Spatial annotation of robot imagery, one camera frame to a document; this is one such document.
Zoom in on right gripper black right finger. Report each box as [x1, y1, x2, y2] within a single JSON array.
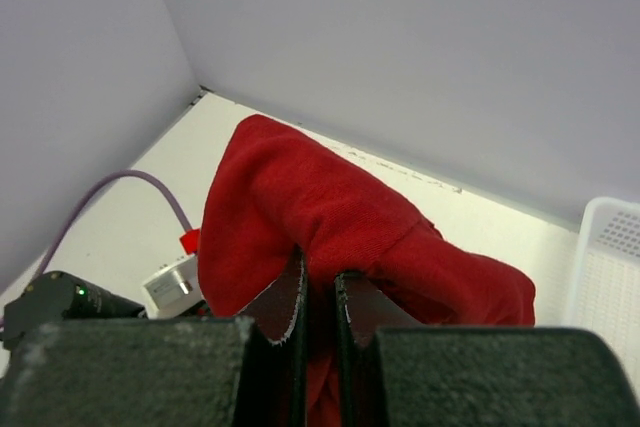
[[335, 273, 639, 426]]

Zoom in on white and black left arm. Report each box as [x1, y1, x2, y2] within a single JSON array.
[[1, 271, 145, 352]]

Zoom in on white perforated plastic basket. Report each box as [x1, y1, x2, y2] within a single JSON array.
[[562, 196, 640, 343]]

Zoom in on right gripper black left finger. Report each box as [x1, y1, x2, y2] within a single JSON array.
[[1, 249, 307, 426]]

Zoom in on red t-shirt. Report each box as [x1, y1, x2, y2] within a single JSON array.
[[198, 115, 536, 426]]

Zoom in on white wrist camera, left arm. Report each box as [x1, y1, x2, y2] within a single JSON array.
[[141, 229, 203, 320]]

